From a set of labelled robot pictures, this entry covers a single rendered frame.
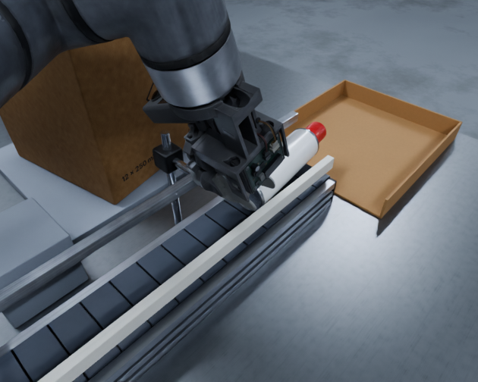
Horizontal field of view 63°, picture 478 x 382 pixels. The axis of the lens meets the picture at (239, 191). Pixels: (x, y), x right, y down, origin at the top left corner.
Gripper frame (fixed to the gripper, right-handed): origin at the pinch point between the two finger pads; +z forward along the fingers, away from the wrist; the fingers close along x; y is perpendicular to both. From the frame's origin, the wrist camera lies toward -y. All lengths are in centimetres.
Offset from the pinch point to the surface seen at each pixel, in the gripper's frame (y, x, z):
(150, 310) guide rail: 4.6, -17.7, -4.6
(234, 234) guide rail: 4.2, -5.4, -1.0
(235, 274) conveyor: 5.6, -8.4, 3.9
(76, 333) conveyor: -0.4, -24.6, -4.3
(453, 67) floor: -48, 238, 185
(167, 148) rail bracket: -8.6, -2.4, -6.2
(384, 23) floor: -133, 288, 203
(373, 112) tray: -3.1, 39.6, 24.1
